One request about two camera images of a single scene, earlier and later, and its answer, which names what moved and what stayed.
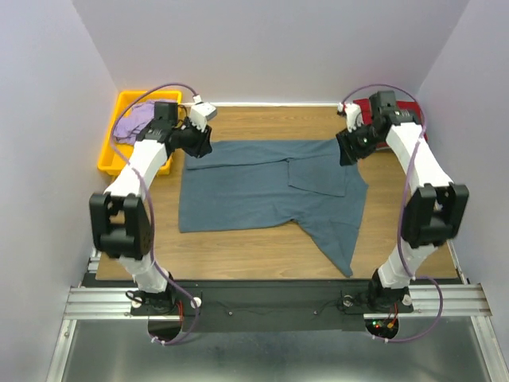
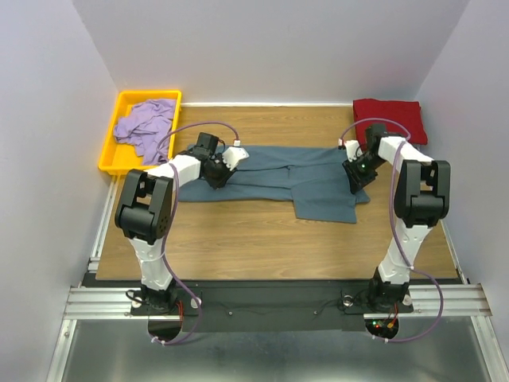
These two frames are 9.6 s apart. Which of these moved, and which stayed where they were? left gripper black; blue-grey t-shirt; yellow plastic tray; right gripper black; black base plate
Moved: left gripper black; right gripper black; blue-grey t-shirt
Stayed: black base plate; yellow plastic tray
